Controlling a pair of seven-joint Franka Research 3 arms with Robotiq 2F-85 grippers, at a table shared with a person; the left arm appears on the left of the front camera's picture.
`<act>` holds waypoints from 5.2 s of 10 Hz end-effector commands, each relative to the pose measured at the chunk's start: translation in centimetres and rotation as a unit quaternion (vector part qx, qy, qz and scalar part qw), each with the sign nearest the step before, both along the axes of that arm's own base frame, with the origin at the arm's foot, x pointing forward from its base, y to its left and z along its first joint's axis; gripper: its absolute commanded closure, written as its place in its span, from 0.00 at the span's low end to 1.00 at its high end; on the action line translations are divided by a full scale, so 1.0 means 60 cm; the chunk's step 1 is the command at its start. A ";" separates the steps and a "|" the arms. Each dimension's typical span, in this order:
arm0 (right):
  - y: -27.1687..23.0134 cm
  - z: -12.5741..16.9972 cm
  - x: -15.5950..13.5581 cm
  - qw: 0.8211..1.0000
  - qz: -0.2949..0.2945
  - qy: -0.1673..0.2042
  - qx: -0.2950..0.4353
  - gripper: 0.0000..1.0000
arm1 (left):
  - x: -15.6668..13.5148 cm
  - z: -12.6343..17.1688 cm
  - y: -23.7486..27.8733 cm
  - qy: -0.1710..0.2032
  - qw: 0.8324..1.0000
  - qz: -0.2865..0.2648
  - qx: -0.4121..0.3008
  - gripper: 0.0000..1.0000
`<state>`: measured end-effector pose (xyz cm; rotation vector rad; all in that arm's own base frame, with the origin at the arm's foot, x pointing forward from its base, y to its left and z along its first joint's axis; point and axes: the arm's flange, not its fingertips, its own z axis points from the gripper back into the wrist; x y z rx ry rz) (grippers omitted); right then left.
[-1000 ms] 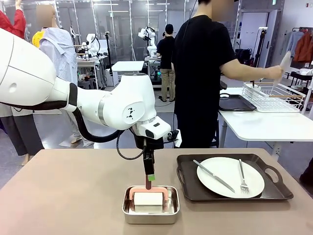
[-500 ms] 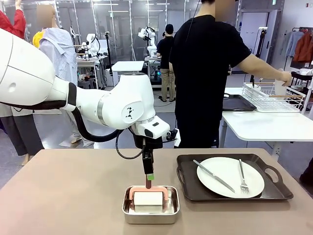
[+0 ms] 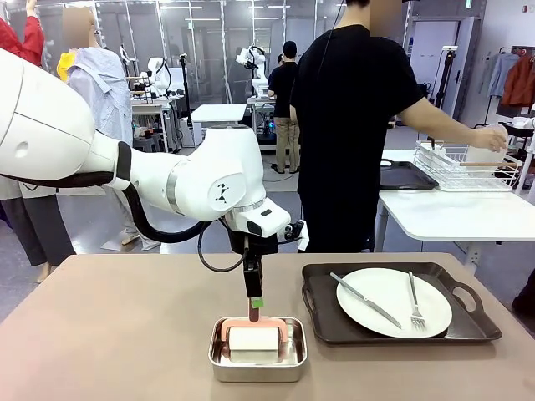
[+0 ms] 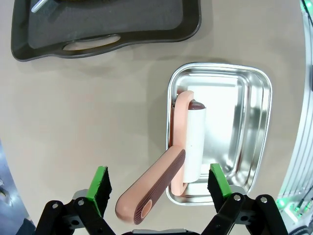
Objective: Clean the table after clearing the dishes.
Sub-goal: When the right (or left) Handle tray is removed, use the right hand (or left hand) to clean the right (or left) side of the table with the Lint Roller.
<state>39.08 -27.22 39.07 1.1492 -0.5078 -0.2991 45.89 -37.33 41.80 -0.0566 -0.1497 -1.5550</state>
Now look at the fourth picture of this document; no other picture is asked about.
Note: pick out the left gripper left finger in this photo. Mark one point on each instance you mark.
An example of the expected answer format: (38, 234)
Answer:
(99, 193)

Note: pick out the silver fork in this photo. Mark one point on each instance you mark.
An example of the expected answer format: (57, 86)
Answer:
(38, 6)

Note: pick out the pink lint roller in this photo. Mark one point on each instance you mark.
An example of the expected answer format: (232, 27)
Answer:
(156, 178)

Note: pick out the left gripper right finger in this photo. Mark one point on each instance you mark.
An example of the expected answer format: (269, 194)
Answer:
(217, 188)

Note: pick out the rectangular steel container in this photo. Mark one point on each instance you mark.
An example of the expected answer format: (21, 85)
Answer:
(244, 122)

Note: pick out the aluminium profile frame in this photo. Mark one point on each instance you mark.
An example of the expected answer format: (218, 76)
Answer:
(303, 147)

